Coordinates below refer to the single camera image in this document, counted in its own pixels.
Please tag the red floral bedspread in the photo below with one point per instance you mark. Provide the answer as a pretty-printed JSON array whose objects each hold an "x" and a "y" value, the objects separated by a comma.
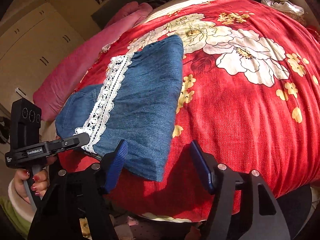
[{"x": 249, "y": 97}]

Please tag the striped pillow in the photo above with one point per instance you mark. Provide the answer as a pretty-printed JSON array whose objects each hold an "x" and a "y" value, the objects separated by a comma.
[{"x": 157, "y": 3}]

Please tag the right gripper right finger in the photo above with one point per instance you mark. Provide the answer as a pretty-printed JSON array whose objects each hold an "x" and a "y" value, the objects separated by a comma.
[{"x": 243, "y": 207}]

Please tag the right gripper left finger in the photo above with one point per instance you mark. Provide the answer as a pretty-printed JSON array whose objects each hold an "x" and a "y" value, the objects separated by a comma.
[{"x": 73, "y": 196}]

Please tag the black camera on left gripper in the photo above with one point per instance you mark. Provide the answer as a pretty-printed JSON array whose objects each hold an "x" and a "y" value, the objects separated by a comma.
[{"x": 25, "y": 124}]

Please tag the blue denim pants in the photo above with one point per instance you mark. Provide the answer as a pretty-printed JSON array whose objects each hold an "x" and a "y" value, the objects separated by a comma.
[{"x": 136, "y": 102}]

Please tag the floral laundry basket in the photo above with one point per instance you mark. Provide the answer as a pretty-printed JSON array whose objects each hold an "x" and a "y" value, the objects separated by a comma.
[{"x": 284, "y": 7}]

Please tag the cream wardrobe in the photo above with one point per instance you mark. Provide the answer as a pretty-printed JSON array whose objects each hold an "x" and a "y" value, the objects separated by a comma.
[{"x": 30, "y": 49}]

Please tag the pink rolled blanket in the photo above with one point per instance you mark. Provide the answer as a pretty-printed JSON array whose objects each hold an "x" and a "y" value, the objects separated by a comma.
[{"x": 63, "y": 80}]

